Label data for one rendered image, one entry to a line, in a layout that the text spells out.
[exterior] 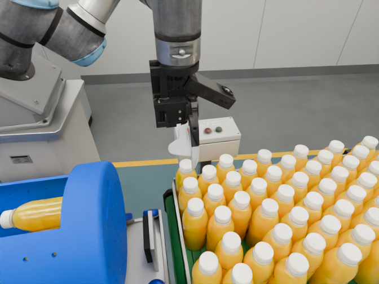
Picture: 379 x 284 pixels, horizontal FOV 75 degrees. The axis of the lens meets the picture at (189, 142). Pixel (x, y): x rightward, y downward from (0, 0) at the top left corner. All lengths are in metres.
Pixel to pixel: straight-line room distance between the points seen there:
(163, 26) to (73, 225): 0.35
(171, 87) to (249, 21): 2.87
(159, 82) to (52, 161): 0.55
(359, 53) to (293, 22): 1.10
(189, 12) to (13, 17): 0.51
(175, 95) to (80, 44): 0.41
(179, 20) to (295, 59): 3.36
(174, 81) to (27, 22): 0.46
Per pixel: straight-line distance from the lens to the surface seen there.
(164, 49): 0.41
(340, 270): 0.67
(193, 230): 0.66
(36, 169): 0.96
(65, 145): 0.89
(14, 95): 0.80
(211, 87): 0.47
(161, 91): 0.45
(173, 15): 0.39
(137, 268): 0.72
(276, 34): 3.46
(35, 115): 0.82
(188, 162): 0.70
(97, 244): 0.46
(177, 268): 0.75
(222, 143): 0.78
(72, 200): 0.48
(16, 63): 0.86
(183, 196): 0.67
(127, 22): 3.17
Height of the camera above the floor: 1.59
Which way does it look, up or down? 41 degrees down
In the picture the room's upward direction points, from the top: straight up
